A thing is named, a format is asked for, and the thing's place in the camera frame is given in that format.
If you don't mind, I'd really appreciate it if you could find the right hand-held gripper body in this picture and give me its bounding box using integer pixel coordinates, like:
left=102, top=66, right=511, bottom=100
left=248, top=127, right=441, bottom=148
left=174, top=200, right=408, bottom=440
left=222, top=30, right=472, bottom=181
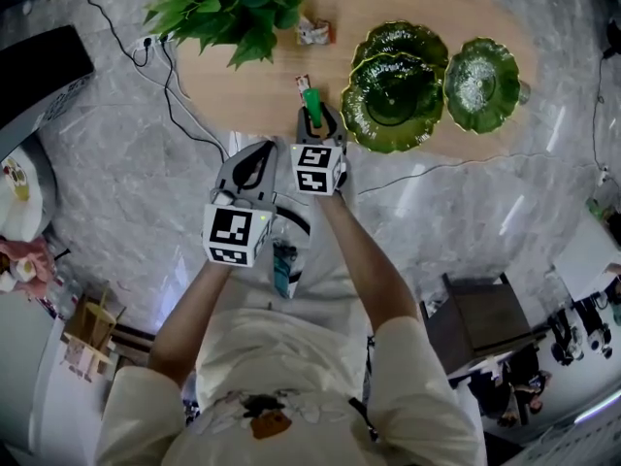
left=289, top=135, right=351, bottom=197

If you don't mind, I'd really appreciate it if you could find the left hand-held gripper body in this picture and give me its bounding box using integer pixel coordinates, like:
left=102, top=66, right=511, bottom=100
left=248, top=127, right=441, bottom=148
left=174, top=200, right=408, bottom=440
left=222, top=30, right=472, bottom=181
left=202, top=187, right=278, bottom=267

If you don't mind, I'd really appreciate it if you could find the small green tube item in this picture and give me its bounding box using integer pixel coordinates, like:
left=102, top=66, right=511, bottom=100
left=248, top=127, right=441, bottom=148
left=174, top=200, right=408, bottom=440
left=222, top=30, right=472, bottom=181
left=304, top=87, right=324, bottom=129

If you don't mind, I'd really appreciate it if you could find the large green glass plate container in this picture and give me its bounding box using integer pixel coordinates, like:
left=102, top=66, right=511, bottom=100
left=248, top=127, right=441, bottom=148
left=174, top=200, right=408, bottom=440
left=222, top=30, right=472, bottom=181
left=340, top=51, right=446, bottom=155

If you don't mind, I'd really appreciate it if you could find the snack packet item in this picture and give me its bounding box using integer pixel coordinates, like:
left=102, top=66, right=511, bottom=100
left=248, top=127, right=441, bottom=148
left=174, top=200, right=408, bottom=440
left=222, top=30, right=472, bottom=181
left=296, top=16, right=338, bottom=48

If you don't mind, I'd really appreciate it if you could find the person's left forearm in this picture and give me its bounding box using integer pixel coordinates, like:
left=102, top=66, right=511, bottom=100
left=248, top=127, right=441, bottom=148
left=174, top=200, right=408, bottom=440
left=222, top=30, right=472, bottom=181
left=147, top=258, right=235, bottom=390

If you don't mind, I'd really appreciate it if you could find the person's right forearm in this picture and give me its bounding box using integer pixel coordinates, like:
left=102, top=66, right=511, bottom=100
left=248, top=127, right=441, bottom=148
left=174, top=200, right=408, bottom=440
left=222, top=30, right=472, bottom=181
left=313, top=192, right=421, bottom=335

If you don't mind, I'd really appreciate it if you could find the green glass plate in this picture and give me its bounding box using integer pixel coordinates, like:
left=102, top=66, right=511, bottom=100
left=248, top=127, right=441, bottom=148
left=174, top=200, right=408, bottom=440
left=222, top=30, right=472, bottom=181
left=441, top=36, right=522, bottom=136
left=350, top=19, right=450, bottom=72

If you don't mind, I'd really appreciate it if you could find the green leafy potted plant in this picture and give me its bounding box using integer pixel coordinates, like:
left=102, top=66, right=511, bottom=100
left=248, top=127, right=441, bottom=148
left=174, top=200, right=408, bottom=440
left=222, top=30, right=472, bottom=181
left=143, top=0, right=307, bottom=71

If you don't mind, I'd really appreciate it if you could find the person's white shirt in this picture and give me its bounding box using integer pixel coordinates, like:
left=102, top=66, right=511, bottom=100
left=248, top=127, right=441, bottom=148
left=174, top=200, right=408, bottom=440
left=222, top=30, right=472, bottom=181
left=95, top=196, right=487, bottom=466

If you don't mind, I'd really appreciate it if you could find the yellow wooden stool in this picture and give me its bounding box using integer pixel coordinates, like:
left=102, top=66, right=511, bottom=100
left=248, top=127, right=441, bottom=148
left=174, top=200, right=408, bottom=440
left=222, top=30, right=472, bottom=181
left=60, top=286, right=128, bottom=383

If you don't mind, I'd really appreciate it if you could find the pink plush toy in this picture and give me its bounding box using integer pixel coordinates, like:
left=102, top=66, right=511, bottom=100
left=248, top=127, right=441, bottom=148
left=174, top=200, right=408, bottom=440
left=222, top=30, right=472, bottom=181
left=0, top=237, right=58, bottom=301

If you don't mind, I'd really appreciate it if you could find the round white side table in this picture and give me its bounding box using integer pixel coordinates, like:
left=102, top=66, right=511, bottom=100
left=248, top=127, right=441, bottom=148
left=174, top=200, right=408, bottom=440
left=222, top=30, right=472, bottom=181
left=0, top=132, right=60, bottom=242

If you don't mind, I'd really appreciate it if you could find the black box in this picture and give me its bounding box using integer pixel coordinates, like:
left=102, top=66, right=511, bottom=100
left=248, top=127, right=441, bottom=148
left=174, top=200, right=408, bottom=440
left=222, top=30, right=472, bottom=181
left=0, top=23, right=96, bottom=131

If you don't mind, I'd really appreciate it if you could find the white desk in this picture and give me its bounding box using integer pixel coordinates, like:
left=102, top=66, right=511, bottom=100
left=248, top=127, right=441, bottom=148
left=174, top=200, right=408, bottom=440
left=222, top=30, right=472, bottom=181
left=551, top=210, right=621, bottom=301

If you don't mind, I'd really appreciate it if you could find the black looped cable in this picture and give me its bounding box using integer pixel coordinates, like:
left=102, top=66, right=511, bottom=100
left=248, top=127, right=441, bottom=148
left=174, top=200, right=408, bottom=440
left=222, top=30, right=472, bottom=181
left=270, top=190, right=312, bottom=261

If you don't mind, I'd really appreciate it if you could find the teal device on lanyard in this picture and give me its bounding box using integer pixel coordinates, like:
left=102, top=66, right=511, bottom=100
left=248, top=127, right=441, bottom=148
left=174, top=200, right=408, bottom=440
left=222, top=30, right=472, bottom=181
left=272, top=243, right=298, bottom=301

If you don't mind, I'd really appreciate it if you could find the black power cable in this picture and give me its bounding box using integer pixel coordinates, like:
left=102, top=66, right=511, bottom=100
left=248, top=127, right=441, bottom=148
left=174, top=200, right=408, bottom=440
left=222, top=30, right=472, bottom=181
left=74, top=0, right=230, bottom=160

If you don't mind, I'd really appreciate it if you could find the grey floor cable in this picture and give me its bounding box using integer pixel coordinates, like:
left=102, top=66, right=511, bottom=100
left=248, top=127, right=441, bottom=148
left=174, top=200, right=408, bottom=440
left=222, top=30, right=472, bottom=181
left=357, top=150, right=604, bottom=196

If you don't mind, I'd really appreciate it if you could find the thin black wall cable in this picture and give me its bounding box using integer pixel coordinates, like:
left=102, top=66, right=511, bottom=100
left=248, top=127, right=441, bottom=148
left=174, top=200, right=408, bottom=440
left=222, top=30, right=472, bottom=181
left=590, top=49, right=613, bottom=177

